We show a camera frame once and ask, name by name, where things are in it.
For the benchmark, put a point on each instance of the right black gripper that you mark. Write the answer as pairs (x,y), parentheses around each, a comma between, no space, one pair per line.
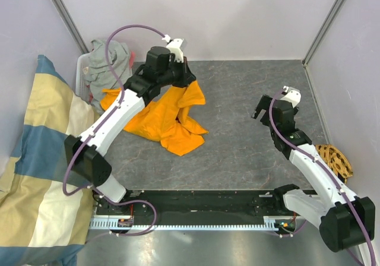
(263,104)

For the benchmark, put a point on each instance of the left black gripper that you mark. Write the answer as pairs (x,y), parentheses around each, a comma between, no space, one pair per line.
(188,78)

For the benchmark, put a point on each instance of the orange t shirt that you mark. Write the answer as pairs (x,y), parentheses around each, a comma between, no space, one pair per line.
(167,120)

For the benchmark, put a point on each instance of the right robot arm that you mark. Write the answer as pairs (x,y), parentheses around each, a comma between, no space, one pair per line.
(342,217)

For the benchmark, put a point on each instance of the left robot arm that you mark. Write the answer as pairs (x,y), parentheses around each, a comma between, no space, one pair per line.
(85,154)

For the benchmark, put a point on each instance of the pink red garment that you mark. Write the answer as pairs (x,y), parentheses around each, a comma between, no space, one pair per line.
(131,59)

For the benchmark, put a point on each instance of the grey t shirt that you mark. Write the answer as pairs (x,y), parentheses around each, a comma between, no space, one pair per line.
(105,63)

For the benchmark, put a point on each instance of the white plastic basket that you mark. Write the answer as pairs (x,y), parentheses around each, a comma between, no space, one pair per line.
(81,89)

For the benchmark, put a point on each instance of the blue yellow striped pillow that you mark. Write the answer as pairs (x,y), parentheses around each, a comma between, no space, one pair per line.
(44,216)

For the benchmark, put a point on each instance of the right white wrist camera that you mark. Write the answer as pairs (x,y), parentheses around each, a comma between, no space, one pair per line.
(291,95)

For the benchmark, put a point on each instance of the left aluminium frame post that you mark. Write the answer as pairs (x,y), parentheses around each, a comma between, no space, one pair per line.
(70,25)

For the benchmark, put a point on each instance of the aluminium frame post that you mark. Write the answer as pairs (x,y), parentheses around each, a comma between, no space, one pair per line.
(322,32)
(70,25)

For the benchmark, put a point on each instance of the right aluminium frame post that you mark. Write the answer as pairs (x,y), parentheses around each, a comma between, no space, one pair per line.
(322,32)

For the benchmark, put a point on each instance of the slotted cable duct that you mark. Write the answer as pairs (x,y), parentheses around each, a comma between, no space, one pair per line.
(265,223)

